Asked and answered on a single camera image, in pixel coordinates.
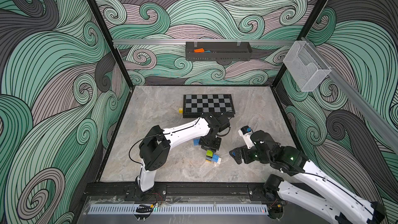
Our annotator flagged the orange block in tray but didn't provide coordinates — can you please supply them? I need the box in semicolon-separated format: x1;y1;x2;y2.
194;48;205;53

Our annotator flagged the white slotted cable duct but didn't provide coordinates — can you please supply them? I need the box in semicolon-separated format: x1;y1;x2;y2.
88;203;268;215

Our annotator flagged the aluminium rail right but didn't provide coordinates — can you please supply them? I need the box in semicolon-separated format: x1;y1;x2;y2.
301;37;398;153

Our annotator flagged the black chessboard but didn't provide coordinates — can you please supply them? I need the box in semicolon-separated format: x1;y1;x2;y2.
182;94;235;118

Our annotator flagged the blue long lego brick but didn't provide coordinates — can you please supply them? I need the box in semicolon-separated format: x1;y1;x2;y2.
206;154;219;163

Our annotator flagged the black wall tray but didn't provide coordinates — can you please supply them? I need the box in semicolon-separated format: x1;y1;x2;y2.
185;42;253;62

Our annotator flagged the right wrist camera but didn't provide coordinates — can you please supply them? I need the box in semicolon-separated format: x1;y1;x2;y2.
238;125;254;149

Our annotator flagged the aluminium rail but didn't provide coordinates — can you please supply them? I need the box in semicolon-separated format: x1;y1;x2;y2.
113;38;295;46
301;37;398;153

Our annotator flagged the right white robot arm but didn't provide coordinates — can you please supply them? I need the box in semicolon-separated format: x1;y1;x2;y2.
230;126;386;224

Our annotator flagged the green lego brick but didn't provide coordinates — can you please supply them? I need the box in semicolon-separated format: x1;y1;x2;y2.
206;150;214;158

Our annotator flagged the clear plastic wall holder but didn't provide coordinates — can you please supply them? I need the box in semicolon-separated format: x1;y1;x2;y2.
283;41;331;92

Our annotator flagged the black corner frame post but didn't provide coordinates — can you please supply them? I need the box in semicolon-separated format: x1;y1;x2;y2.
271;0;328;92
86;0;134;91

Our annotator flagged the black corner frame post left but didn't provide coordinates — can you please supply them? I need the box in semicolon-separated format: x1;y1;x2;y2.
86;0;134;91

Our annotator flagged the aluminium rail back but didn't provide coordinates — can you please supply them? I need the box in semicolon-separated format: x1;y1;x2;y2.
113;38;295;46

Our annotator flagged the black corner frame post right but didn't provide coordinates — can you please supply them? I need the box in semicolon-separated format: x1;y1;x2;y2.
271;0;328;92

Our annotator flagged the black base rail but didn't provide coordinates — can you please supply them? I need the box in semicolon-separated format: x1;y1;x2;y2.
84;182;279;203

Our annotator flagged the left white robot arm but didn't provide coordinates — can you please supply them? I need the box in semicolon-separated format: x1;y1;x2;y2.
137;113;230;192

